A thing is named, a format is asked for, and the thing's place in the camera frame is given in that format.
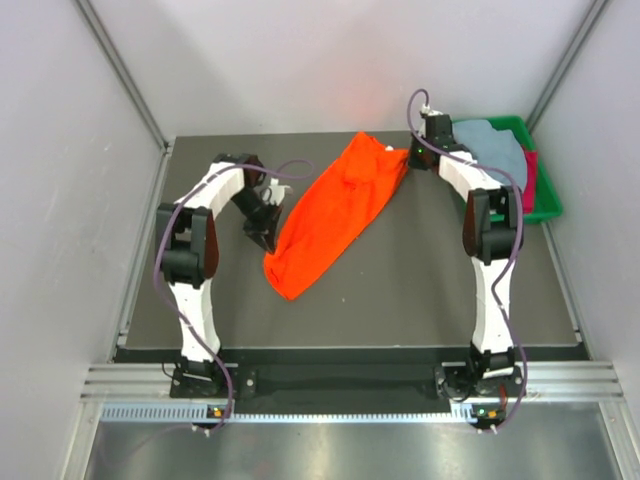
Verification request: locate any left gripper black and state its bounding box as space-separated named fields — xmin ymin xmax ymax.
xmin=230 ymin=188 xmax=282 ymax=256

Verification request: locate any orange t shirt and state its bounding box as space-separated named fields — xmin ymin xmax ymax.
xmin=263 ymin=132 xmax=409 ymax=301

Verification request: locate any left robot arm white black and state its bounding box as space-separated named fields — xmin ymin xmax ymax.
xmin=154 ymin=154 xmax=289 ymax=397

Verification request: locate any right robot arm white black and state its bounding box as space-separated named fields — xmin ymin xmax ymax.
xmin=409 ymin=107 xmax=523 ymax=396

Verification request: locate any grey blue t shirt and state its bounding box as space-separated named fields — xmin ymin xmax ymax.
xmin=453 ymin=119 xmax=528 ymax=190

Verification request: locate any magenta t shirt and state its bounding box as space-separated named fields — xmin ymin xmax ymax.
xmin=522 ymin=149 xmax=538 ymax=214

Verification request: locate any green plastic bin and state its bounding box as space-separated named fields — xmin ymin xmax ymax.
xmin=479 ymin=115 xmax=563 ymax=224

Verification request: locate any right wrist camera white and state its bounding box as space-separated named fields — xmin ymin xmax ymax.
xmin=420 ymin=104 xmax=442 ymax=117

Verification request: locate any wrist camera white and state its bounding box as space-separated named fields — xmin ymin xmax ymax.
xmin=261 ymin=179 xmax=292 ymax=206
xmin=420 ymin=104 xmax=442 ymax=117

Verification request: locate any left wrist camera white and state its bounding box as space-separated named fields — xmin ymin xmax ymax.
xmin=261 ymin=179 xmax=292 ymax=206

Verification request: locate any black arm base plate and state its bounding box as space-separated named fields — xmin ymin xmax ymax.
xmin=170 ymin=347 xmax=524 ymax=415

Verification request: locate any aluminium frame rail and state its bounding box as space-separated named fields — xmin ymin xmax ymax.
xmin=80 ymin=361 xmax=623 ymax=402

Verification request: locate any grey slotted cable duct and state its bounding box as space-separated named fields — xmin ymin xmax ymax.
xmin=101 ymin=403 xmax=477 ymax=424

